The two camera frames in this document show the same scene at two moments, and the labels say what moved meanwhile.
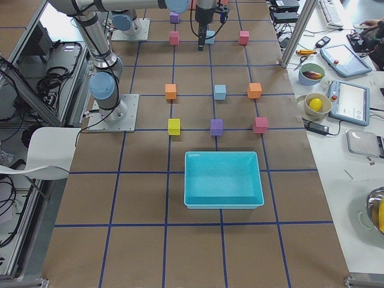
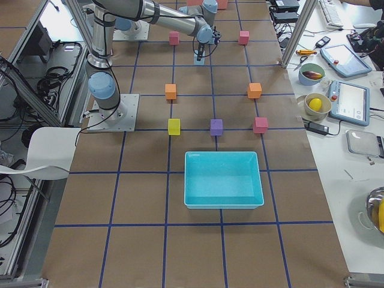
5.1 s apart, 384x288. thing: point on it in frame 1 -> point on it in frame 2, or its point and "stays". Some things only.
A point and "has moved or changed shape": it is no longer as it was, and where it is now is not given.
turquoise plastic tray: x=222 y=180 stays
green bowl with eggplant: x=311 y=74 stays
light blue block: x=209 y=33 has moved or changed shape
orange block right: x=254 y=90 stays
